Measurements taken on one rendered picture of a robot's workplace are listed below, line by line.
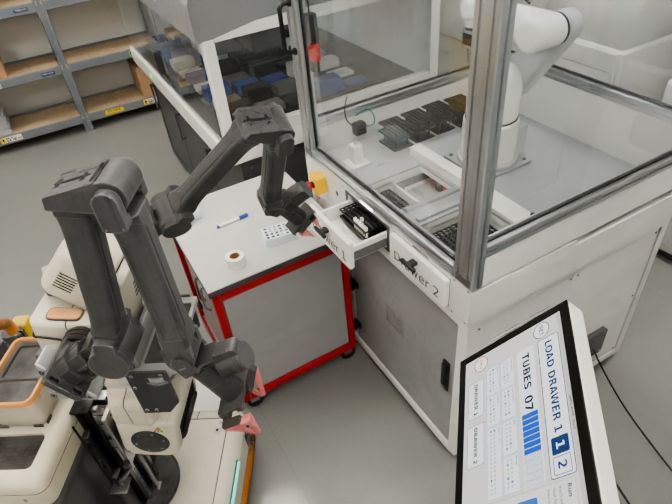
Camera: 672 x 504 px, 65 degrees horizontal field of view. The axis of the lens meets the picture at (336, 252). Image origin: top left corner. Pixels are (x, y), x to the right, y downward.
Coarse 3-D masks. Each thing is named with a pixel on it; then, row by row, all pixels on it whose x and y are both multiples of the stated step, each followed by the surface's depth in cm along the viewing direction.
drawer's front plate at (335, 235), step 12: (312, 204) 192; (324, 216) 186; (312, 228) 198; (336, 228) 180; (324, 240) 191; (336, 240) 180; (348, 240) 174; (336, 252) 185; (348, 252) 175; (348, 264) 179
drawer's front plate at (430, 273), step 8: (392, 240) 175; (400, 240) 172; (392, 248) 178; (400, 248) 172; (408, 248) 168; (392, 256) 180; (400, 256) 175; (408, 256) 170; (416, 256) 165; (400, 264) 177; (424, 264) 162; (408, 272) 174; (416, 272) 169; (424, 272) 164; (432, 272) 160; (440, 272) 159; (416, 280) 171; (424, 280) 166; (432, 280) 162; (440, 280) 158; (448, 280) 156; (424, 288) 168; (432, 288) 164; (440, 288) 159; (448, 288) 158; (432, 296) 166; (440, 296) 161; (448, 296) 160; (440, 304) 163
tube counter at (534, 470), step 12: (528, 396) 102; (528, 408) 101; (528, 420) 99; (528, 432) 97; (540, 432) 95; (528, 444) 95; (540, 444) 93; (528, 456) 94; (540, 456) 92; (528, 468) 92; (540, 468) 90; (528, 480) 91; (540, 480) 89
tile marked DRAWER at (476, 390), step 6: (474, 384) 119; (480, 384) 117; (468, 390) 119; (474, 390) 117; (480, 390) 116; (468, 396) 118; (474, 396) 116; (480, 396) 114; (468, 402) 117; (474, 402) 115; (480, 402) 113; (468, 408) 116; (474, 408) 114; (480, 408) 112; (468, 414) 114; (474, 414) 113; (480, 414) 111; (468, 420) 113
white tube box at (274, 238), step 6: (264, 228) 205; (282, 228) 204; (264, 234) 202; (270, 234) 203; (276, 234) 202; (288, 234) 201; (264, 240) 202; (270, 240) 200; (276, 240) 201; (282, 240) 202; (288, 240) 203; (294, 240) 204; (270, 246) 202
